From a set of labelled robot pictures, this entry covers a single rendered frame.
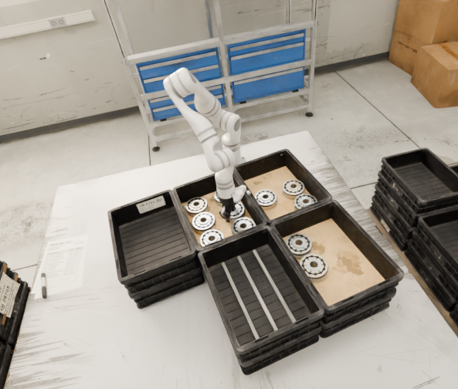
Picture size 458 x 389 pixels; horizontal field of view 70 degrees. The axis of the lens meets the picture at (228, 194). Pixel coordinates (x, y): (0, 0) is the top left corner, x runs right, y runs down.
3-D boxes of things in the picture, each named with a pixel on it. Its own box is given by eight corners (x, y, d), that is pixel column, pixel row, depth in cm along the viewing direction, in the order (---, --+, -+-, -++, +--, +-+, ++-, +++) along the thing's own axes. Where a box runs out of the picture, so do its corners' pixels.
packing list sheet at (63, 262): (44, 242, 168) (43, 242, 167) (89, 231, 169) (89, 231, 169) (29, 300, 144) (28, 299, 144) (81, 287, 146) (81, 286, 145)
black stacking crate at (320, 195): (234, 185, 165) (232, 167, 157) (286, 166, 170) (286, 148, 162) (269, 241, 137) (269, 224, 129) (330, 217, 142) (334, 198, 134)
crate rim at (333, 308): (269, 228, 130) (268, 224, 128) (334, 201, 136) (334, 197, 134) (326, 316, 102) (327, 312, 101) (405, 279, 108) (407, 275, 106)
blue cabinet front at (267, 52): (233, 103, 324) (226, 44, 285) (303, 87, 328) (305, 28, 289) (234, 104, 322) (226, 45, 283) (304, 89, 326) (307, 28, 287)
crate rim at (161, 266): (108, 214, 147) (106, 210, 146) (172, 191, 153) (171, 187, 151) (120, 286, 119) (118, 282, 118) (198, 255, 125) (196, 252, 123)
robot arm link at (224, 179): (230, 173, 135) (212, 183, 132) (225, 142, 125) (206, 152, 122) (240, 181, 131) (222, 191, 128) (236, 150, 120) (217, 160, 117)
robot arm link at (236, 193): (239, 204, 129) (237, 192, 125) (213, 197, 133) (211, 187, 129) (247, 188, 135) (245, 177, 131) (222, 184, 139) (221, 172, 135)
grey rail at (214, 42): (124, 62, 283) (123, 56, 280) (312, 23, 294) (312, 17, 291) (124, 66, 276) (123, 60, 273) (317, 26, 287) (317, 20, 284)
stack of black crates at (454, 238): (402, 253, 200) (417, 217, 177) (447, 241, 202) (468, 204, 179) (446, 314, 172) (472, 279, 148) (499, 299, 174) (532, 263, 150)
